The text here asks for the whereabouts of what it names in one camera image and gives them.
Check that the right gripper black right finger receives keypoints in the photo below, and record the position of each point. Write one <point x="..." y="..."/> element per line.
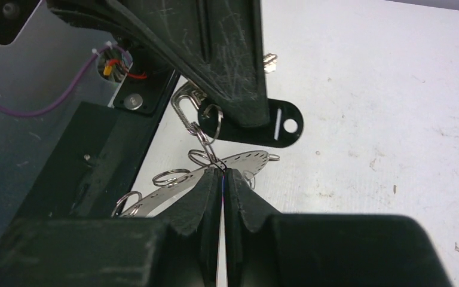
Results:
<point x="268" y="248"/>

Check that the large silver metal keyring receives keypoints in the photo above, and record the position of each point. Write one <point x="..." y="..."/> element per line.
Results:
<point x="172" y="182"/>

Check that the black tagged silver key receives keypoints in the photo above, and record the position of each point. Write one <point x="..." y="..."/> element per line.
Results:
<point x="226" y="98"/>

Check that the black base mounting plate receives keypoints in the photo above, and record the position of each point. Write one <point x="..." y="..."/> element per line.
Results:
<point x="98" y="156"/>

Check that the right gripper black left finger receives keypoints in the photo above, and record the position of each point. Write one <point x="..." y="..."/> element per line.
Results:
<point x="178" y="247"/>

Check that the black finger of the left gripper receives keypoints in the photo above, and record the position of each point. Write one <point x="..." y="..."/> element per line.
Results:
<point x="172" y="28"/>

